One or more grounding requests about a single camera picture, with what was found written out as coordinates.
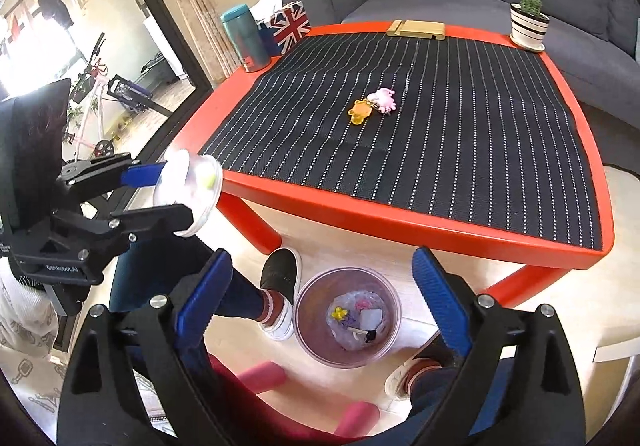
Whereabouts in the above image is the clear plastic dome lid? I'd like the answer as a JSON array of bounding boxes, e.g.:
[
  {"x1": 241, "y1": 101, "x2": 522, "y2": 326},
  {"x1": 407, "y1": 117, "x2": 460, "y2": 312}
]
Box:
[{"x1": 153, "y1": 149, "x2": 224, "y2": 238}]

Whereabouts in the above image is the white rectangular foam box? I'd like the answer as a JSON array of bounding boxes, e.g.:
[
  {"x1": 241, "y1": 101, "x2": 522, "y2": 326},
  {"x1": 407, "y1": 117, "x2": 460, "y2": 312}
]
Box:
[{"x1": 359, "y1": 308, "x2": 384, "y2": 332}]

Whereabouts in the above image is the yellow toy figure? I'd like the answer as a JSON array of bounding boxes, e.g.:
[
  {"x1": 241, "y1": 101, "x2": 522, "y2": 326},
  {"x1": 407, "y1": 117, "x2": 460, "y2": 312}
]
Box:
[{"x1": 331, "y1": 306, "x2": 349, "y2": 322}]

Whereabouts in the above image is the white right shoe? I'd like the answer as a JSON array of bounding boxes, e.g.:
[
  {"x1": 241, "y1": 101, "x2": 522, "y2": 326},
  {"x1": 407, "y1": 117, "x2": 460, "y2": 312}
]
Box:
[{"x1": 384, "y1": 332, "x2": 458, "y2": 400}]

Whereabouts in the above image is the bicycle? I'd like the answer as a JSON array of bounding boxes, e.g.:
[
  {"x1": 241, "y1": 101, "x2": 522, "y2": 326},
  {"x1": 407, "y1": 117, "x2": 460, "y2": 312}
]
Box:
[{"x1": 64, "y1": 32, "x2": 177, "y2": 160}]

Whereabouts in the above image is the black left shoe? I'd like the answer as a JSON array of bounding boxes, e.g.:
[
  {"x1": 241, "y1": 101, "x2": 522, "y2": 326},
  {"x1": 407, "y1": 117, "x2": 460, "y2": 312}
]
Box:
[{"x1": 257, "y1": 247, "x2": 303, "y2": 342}]

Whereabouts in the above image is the red square table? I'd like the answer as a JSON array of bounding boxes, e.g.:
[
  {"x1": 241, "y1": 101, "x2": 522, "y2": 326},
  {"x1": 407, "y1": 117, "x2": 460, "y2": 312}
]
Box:
[{"x1": 171, "y1": 21, "x2": 614, "y2": 305}]

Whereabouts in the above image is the teal thermos bottle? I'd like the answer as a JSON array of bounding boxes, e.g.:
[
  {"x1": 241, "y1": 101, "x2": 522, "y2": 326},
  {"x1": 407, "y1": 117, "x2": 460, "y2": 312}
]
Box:
[{"x1": 220, "y1": 4, "x2": 271, "y2": 72}]

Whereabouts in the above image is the black striped table mat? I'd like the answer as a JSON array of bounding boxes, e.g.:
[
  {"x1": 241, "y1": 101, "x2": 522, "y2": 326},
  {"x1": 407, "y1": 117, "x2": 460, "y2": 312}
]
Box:
[{"x1": 204, "y1": 33, "x2": 602, "y2": 250}]

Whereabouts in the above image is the union jack tissue box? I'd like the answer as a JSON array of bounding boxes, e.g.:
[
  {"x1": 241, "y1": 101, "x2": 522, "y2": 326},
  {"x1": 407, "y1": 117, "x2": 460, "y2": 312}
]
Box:
[{"x1": 250, "y1": 0, "x2": 311, "y2": 57}]

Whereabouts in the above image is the wooden phone stand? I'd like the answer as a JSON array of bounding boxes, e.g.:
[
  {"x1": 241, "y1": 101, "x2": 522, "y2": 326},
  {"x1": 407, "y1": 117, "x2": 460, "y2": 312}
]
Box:
[{"x1": 386, "y1": 20, "x2": 446, "y2": 41}]

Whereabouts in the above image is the potted cactus striped pot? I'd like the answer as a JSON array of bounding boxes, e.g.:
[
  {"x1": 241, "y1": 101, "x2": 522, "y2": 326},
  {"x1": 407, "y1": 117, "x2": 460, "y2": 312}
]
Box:
[{"x1": 510, "y1": 0, "x2": 550, "y2": 53}]

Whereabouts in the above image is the orange bear keychain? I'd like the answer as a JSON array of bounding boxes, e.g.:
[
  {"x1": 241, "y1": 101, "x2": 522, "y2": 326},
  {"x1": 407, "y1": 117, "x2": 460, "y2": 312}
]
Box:
[{"x1": 347, "y1": 98, "x2": 374, "y2": 125}]

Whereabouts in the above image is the pink pig keychain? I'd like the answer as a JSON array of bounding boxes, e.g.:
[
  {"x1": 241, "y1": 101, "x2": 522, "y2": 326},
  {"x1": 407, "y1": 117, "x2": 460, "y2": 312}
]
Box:
[{"x1": 367, "y1": 88, "x2": 396, "y2": 116}]

